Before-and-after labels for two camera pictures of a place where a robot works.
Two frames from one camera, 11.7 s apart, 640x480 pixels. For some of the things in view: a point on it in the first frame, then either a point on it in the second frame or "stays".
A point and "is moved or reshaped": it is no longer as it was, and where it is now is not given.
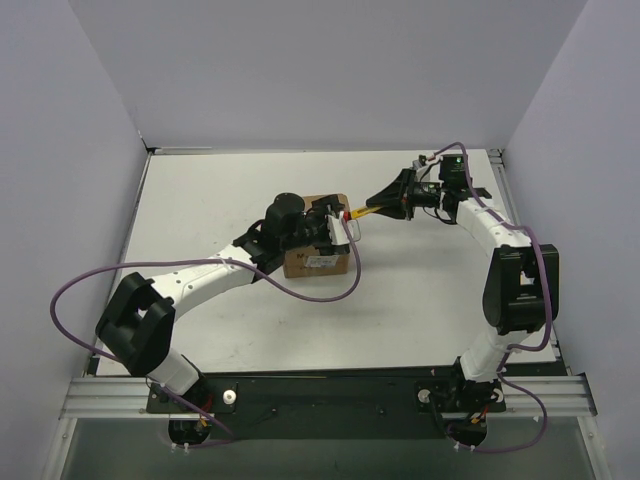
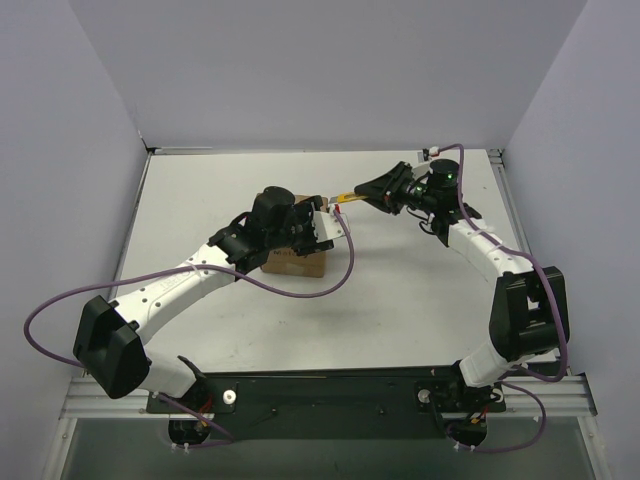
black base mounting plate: x=331 y=405 stays
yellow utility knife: x=362 y=211 → x=347 y=197
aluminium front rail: x=103 y=397 stays
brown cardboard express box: x=309 y=261 is moved or reshaped
